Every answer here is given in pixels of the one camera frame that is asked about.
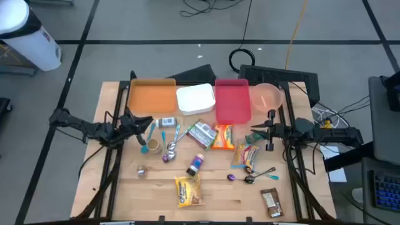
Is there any gold lid jar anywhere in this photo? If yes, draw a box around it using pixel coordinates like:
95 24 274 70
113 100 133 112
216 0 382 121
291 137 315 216
147 138 163 154

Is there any green spice bottle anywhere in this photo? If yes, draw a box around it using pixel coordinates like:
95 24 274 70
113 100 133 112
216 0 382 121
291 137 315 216
244 131 266 144

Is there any dark bowl silver handle spoon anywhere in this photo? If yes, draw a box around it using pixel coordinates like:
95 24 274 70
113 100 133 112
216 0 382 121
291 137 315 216
244 166 277 184

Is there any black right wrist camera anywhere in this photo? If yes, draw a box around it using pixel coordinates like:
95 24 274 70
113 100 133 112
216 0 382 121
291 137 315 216
294 117 315 134

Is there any brown snack packet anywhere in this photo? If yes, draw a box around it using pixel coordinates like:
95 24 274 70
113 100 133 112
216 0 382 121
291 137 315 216
260 187 284 219

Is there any yellow red blue ramen packet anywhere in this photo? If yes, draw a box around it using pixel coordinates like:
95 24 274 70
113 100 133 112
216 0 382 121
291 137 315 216
230 142 260 171

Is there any black looped floor cable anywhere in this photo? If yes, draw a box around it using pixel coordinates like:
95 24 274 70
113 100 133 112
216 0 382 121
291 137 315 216
179 0 244 18

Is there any yellow creamy chicken ramen packet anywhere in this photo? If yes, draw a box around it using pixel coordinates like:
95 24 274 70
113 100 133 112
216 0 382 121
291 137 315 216
174 174 204 209

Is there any orange plastic bin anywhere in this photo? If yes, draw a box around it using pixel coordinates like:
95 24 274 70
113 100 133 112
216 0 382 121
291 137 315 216
127 77 178 114

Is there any silver spoon green handle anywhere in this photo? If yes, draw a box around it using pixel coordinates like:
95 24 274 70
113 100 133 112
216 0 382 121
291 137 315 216
167 124 195 151

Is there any black folded mat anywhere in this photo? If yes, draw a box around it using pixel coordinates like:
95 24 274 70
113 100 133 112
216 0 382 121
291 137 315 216
168 64 218 85

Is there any yellow hanging cable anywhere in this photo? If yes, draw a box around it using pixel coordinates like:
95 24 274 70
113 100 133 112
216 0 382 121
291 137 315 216
284 0 309 70

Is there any orange chicken ramen packet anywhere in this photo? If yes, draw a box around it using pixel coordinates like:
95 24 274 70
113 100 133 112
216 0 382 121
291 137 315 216
211 124 236 151

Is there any all teal spoon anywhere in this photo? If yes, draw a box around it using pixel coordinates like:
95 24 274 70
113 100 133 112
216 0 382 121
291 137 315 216
140 122 156 154

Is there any black hanging cable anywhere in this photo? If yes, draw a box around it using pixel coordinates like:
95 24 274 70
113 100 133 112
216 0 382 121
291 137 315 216
228 0 256 74

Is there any purple bowl teal handle spoon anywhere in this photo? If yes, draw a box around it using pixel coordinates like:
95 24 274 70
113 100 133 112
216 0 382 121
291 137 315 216
161 131 169 164

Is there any bagel sesame seasoning bottle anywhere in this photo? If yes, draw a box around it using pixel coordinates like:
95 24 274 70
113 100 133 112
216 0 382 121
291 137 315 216
155 117 178 128

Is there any blue backlit keyboard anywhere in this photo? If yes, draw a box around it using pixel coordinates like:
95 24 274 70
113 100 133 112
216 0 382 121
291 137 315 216
371 170 400 213

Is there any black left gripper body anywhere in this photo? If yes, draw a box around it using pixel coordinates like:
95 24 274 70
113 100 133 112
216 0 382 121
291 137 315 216
118 107 142 140

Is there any dark bowl teal handle spoon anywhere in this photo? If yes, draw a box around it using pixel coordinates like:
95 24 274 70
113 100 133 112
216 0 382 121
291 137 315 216
244 167 279 181

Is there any white plastic bin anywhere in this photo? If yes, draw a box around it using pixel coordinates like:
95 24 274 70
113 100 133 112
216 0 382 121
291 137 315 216
176 82 216 116

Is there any white trash can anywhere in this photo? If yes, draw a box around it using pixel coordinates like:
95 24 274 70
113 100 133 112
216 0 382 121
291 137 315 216
0 0 63 72

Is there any black device on desk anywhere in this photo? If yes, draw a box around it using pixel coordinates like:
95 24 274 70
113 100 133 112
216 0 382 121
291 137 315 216
382 70 400 112

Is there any white cable bundle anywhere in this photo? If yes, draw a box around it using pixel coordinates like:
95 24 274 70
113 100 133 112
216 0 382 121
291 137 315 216
312 106 349 129

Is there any translucent pink bowl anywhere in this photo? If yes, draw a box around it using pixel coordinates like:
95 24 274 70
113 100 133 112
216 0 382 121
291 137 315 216
249 82 284 114

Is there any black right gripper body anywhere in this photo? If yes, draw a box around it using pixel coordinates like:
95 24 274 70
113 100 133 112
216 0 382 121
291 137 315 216
267 109 294 153

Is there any pink plastic bin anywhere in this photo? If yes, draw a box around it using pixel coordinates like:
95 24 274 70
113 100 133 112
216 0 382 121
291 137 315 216
214 78 253 125

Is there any white maroon ramen packet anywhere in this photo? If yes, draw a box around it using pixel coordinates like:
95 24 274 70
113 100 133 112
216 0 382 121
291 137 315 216
186 120 218 149

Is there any white paper sheet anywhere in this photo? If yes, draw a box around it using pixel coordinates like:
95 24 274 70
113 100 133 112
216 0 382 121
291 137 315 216
320 145 348 183

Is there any purple garlic powder bottle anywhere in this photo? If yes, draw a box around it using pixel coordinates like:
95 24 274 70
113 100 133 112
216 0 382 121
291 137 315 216
186 152 206 178

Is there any iridescent purple spoon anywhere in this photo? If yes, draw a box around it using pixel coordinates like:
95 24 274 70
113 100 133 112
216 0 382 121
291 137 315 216
227 174 251 183

